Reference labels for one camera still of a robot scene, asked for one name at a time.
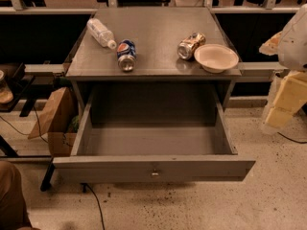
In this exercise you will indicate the black shelf stand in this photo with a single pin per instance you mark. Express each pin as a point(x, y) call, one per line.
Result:
point(20, 85)

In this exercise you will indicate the brown trouser leg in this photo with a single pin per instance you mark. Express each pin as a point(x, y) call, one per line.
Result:
point(13, 210)

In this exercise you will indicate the white bowl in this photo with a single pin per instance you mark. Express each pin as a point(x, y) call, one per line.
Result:
point(216, 58)

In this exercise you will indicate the brown cardboard box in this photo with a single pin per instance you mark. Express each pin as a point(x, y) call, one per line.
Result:
point(54, 121)

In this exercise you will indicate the clear plastic water bottle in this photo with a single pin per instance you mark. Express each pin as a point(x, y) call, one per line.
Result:
point(101, 33)

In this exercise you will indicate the glass jar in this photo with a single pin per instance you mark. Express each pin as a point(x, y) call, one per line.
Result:
point(6, 94)

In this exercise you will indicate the blue pepsi can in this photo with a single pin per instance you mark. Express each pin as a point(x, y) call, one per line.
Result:
point(126, 55)

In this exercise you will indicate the open grey top drawer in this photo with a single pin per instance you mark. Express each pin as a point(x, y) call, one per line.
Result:
point(124, 137)

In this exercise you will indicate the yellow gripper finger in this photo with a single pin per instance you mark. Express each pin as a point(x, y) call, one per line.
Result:
point(286, 96)
point(270, 47)

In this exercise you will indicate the grey cabinet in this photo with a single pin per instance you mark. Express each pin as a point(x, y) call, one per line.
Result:
point(156, 33)

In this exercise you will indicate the orange soda can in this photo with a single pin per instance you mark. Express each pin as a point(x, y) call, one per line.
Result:
point(187, 46)

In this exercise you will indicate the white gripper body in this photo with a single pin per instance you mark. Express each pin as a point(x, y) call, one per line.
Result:
point(294, 45)

